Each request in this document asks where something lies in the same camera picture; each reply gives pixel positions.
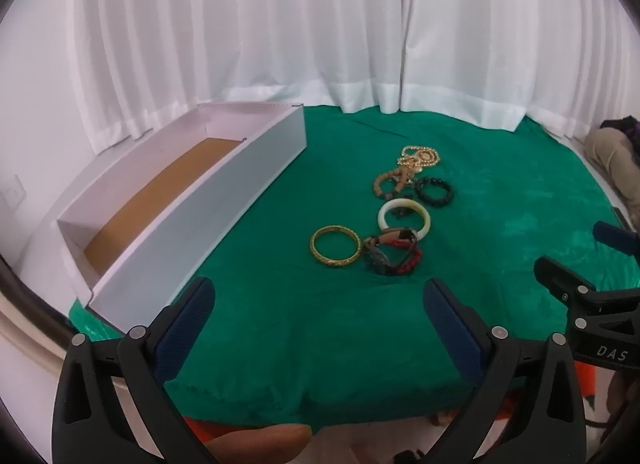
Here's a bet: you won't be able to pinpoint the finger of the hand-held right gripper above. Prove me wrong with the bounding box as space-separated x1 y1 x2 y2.
593 221 640 257
534 255 598 305

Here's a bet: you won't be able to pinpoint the wristwatch with dark strap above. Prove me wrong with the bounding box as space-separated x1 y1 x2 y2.
362 228 418 275

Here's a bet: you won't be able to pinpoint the black beaded bracelet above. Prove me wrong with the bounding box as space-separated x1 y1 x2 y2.
414 176 455 207

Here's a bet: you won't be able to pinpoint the dark cloth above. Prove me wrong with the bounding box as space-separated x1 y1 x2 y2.
600 116 640 139

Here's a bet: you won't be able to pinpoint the red beaded bracelet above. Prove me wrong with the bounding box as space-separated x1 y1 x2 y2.
387 239 423 277

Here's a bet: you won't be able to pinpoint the beige cloth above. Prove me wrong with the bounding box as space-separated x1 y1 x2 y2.
584 128 640 235

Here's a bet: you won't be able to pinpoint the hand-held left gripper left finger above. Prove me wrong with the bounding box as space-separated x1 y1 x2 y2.
51 277 217 464

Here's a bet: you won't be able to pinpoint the wooden bead bracelet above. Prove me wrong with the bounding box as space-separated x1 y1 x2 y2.
372 169 413 199

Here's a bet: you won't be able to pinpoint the white cardboard box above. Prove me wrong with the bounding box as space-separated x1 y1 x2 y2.
56 102 307 335

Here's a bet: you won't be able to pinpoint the gold pearl necklace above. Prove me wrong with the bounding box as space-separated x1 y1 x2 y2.
397 145 442 179

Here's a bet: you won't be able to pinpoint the person's leg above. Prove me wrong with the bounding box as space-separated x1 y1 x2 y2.
205 424 312 464

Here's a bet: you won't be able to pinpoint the white jade bangle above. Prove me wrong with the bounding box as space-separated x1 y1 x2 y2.
377 199 431 235

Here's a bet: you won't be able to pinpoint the gold bangle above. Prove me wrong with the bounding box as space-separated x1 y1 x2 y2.
310 225 362 269

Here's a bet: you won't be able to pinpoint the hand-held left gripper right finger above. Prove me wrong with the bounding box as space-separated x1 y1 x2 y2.
422 278 587 464

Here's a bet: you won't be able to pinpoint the green tablecloth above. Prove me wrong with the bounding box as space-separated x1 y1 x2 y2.
67 104 640 437

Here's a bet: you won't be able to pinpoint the white wall outlet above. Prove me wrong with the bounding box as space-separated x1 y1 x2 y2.
2 176 26 207

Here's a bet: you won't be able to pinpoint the white curtain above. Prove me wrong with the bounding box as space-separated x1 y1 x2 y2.
65 0 636 155

